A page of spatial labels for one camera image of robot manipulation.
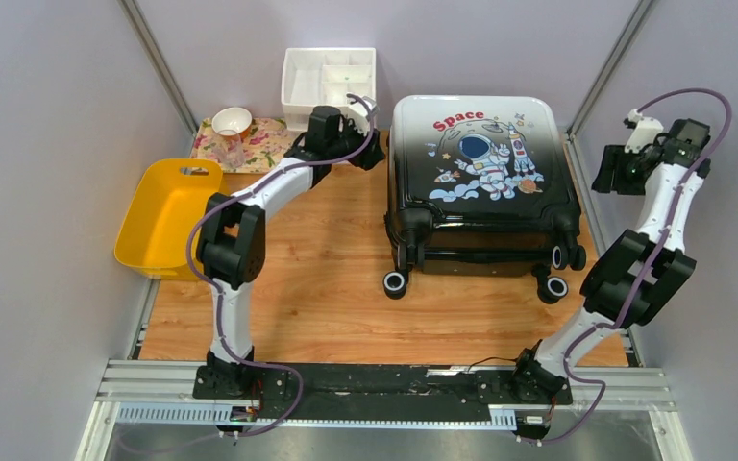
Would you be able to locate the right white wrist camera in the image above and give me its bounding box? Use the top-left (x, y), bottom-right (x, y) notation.
top-left (624, 109), bottom-right (664, 154)

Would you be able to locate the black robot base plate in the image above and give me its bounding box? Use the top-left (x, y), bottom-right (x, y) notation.
top-left (191, 358), bottom-right (573, 427)

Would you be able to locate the yellow plastic basket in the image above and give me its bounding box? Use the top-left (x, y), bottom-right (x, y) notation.
top-left (113, 158), bottom-right (229, 281)

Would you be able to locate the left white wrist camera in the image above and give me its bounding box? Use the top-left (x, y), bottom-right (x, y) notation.
top-left (341, 93), bottom-right (379, 135)

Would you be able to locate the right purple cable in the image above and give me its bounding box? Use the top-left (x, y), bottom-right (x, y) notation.
top-left (515, 87), bottom-right (734, 446)

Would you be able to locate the purple cable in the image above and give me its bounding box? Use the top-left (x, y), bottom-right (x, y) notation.
top-left (184, 92), bottom-right (377, 440)
top-left (515, 87), bottom-right (734, 446)

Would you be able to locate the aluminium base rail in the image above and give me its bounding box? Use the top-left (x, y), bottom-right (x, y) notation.
top-left (78, 360), bottom-right (692, 460)

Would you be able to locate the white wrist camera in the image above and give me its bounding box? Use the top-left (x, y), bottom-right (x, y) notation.
top-left (341, 93), bottom-right (379, 135)
top-left (624, 109), bottom-right (664, 154)

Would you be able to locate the clear drinking glass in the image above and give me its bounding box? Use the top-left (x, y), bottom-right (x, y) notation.
top-left (218, 130), bottom-right (245, 171)

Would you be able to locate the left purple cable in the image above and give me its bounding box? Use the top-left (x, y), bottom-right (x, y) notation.
top-left (184, 92), bottom-right (377, 440)

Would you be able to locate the floral serving tray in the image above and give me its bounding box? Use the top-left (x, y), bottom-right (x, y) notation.
top-left (190, 118), bottom-right (300, 174)

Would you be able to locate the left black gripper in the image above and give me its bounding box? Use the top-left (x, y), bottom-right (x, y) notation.
top-left (329, 115), bottom-right (388, 173)

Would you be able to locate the white black space suitcase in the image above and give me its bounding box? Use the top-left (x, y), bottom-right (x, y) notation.
top-left (382, 95), bottom-right (587, 304)

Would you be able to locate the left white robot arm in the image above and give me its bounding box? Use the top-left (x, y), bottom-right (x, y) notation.
top-left (186, 99), bottom-right (383, 400)

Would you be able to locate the white orange bowl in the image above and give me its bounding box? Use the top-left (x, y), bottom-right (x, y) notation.
top-left (211, 107), bottom-right (254, 139)

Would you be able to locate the white plastic drawer organizer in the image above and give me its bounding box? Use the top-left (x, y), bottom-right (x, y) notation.
top-left (281, 47), bottom-right (378, 132)

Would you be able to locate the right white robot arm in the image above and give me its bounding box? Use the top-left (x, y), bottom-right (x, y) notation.
top-left (508, 115), bottom-right (710, 402)

